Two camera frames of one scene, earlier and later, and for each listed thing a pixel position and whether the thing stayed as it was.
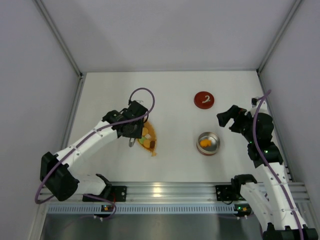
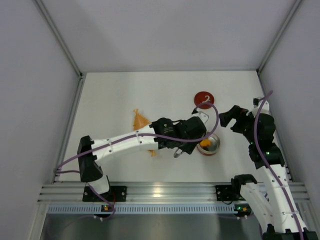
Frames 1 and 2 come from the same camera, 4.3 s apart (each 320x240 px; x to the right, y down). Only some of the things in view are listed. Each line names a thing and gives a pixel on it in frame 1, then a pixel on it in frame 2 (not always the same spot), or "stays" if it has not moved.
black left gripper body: [133, 132] → [194, 135]
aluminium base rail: [171, 192] stays
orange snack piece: [206, 143] stays
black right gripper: [235, 120] stays
